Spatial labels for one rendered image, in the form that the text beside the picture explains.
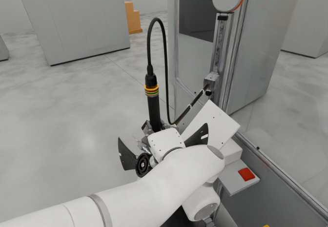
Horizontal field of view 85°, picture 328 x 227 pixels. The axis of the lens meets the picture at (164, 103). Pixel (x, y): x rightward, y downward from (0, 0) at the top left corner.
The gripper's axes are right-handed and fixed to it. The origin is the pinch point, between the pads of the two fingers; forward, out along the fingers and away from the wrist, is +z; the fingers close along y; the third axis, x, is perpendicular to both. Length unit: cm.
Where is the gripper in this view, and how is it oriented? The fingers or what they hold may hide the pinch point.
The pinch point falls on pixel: (155, 125)
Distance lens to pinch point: 64.2
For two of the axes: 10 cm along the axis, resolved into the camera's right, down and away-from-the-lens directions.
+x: -0.3, -8.2, -5.8
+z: -3.9, -5.2, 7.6
